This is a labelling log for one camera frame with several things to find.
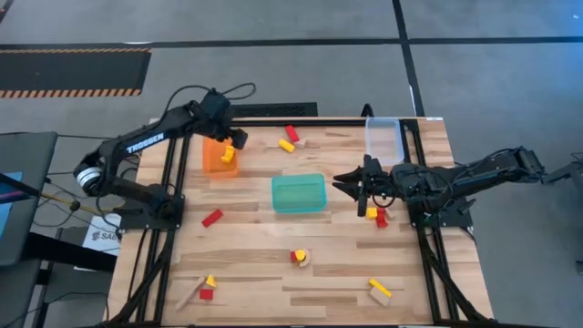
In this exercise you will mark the black hazard-striped floor mat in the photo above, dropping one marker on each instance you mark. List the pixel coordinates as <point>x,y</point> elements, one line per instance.
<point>73,70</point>

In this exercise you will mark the clear plastic bin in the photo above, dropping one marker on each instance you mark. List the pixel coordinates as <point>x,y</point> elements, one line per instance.
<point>385,141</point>

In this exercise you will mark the yellow arch block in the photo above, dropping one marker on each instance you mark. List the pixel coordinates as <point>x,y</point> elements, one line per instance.
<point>229,155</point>

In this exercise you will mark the yellow plank block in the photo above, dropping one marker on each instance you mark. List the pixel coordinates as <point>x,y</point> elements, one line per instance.
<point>380,287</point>

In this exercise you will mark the red rectangular block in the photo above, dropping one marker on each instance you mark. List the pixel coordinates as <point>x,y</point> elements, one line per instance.
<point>292,133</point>

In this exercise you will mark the wooden rectangular block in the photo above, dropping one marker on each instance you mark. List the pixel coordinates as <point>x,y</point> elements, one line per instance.
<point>378,297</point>

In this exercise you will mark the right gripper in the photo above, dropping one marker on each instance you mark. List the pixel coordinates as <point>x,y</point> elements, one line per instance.
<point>378,180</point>

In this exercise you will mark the long red block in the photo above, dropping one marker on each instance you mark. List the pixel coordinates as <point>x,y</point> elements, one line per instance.
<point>212,218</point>

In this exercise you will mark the wooden curved block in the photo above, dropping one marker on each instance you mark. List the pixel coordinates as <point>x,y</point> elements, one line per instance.
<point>390,214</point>

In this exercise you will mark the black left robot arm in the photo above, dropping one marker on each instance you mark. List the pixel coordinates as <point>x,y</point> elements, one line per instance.
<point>146,142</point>

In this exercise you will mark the short yellow cylinder block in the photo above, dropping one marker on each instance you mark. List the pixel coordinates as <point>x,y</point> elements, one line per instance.
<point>286,145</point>

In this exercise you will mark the small red block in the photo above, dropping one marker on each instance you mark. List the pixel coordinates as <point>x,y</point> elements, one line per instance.
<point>293,258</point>

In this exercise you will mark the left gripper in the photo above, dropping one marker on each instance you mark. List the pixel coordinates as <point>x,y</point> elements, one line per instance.
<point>216,114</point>

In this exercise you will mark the small wooden block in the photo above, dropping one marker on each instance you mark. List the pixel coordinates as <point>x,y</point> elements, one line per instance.
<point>301,143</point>

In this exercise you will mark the black aluminium rail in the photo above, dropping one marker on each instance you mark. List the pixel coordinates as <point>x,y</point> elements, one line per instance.
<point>319,122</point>

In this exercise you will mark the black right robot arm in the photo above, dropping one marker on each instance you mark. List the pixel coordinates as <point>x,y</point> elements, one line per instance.
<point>478,171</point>

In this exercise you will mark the orange plastic bin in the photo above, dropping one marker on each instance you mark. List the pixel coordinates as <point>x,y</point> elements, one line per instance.
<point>211,164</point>

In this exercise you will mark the green plastic bin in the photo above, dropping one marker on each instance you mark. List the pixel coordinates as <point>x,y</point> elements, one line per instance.
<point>298,193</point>

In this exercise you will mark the black aluminium frame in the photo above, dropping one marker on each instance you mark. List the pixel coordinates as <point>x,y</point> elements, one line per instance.
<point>157,273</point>
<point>430,273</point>

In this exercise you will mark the tall yellow cylinder block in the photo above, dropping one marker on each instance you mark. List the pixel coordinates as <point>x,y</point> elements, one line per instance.
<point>300,255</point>

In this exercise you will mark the yellow square block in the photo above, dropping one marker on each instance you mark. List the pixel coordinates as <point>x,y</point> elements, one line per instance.
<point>371,213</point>

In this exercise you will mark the yellow triangle block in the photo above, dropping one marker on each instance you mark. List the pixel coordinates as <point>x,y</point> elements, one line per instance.
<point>211,281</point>

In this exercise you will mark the white paper sign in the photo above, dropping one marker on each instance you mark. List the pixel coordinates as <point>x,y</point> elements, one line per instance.
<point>102,237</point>

